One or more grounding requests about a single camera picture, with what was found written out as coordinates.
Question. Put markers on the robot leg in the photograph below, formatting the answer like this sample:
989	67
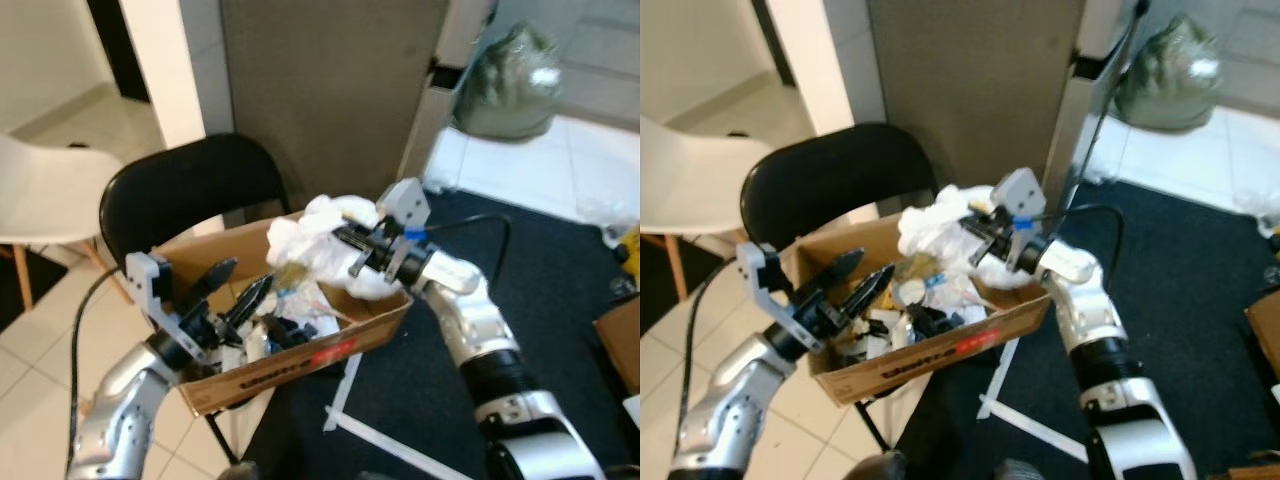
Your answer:
1015	470
238	471
885	466

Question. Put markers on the tan crumpled wrapper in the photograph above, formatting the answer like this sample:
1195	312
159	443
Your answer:
915	270
290	275

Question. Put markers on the black folding chair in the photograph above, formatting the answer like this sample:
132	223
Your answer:
190	190
830	180

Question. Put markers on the yellow object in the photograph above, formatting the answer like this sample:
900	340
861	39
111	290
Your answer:
625	250

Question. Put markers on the white floor tape strip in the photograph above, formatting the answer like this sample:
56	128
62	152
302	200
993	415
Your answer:
343	392
1035	428
998	375
400	445

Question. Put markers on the plain cardboard carton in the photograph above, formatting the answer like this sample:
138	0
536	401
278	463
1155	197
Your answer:
1265	335
622	345

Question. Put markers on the black plastic trash piece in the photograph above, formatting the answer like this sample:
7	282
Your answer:
930	320
280	332

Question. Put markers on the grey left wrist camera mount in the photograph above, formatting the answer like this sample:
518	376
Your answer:
760	275
150	285

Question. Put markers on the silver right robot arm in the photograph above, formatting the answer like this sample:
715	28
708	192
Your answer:
480	330
1100	330

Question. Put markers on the dark floor mat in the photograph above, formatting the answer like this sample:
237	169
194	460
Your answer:
20	290
660	265

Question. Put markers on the grey door panel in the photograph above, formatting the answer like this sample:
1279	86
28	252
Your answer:
975	90
330	90

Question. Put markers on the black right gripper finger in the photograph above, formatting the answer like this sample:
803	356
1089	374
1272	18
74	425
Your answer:
352	238
972	224
985	256
366	266

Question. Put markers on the white plastic shell chair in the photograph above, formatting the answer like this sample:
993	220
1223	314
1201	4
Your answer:
690	195
50	200

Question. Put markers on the robot right leg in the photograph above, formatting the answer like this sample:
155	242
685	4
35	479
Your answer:
1015	470

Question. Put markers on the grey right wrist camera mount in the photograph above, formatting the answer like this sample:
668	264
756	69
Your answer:
405	205
1020	195

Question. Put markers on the robot left leg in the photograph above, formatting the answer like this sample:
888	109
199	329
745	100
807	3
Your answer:
238	471
885	466

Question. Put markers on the brown cardboard box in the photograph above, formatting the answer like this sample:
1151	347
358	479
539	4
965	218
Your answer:
940	365
300	365

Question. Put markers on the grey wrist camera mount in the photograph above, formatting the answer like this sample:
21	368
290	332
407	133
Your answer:
760	275
405	205
1020	195
150	285

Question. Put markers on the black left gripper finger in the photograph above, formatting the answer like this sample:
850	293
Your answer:
838	270
870	292
214	278
250	302

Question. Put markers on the grey-green full trash bag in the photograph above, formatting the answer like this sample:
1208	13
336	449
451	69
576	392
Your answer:
1165	85
510	90

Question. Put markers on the small crumpled white paper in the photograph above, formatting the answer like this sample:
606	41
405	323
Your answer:
315	322
960	297

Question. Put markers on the white plastic trash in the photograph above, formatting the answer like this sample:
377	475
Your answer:
935	230
310	235

